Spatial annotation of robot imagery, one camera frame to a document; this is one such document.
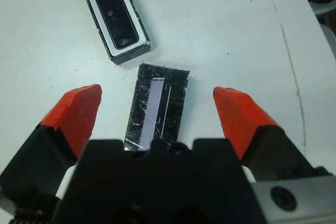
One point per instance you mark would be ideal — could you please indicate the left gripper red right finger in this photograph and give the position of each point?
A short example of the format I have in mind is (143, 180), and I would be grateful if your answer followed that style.
(244, 119)

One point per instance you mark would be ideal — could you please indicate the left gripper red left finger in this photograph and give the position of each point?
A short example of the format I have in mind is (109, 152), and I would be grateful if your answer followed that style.
(71, 119)

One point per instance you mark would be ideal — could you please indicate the camera box base white inlay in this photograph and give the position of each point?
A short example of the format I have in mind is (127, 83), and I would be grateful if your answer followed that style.
(131, 54)

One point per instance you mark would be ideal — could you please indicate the black camera box lid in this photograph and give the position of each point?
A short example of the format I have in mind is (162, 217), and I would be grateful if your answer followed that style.
(173, 103)

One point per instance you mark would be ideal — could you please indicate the slim black camera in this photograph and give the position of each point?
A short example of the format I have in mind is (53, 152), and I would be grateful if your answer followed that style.
(113, 11)

